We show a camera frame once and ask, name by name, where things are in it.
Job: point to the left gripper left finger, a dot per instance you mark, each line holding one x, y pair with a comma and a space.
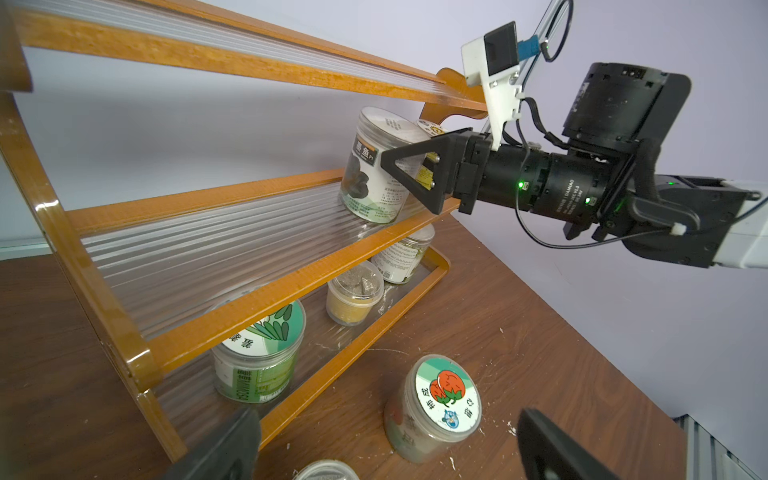
230, 451

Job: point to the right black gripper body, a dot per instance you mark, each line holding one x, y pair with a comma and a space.
563, 187

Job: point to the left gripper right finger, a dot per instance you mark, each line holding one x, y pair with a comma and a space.
547, 452

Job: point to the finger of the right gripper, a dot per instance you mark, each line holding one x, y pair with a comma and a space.
453, 174

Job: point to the white lid jar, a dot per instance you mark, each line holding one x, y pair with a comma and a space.
366, 189

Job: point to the green leaf lid jar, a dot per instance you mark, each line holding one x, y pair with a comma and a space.
256, 364

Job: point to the small clear seed cup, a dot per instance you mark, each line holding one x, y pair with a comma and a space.
327, 469

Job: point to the strawberry lid jar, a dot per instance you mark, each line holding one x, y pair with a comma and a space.
437, 406

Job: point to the sunflower lid jar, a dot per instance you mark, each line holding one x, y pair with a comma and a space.
426, 172

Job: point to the green label white-lid jar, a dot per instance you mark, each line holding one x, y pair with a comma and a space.
398, 262

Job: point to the small yellow seed cup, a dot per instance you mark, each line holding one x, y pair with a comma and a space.
353, 294

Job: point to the wooden three-tier shelf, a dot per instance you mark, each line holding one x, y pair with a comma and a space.
163, 280

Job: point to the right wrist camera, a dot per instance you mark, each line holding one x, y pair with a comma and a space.
493, 62

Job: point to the aluminium front rail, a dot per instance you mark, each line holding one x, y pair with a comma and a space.
707, 458

